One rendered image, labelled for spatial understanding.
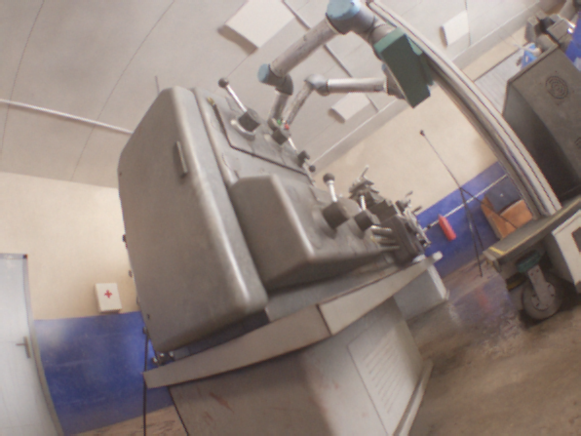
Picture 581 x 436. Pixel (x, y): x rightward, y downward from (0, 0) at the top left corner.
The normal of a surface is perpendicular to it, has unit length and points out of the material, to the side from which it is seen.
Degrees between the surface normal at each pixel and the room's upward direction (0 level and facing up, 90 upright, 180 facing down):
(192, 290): 90
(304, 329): 90
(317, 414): 90
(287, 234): 90
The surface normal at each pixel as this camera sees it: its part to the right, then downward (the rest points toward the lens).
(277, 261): -0.56, -0.07
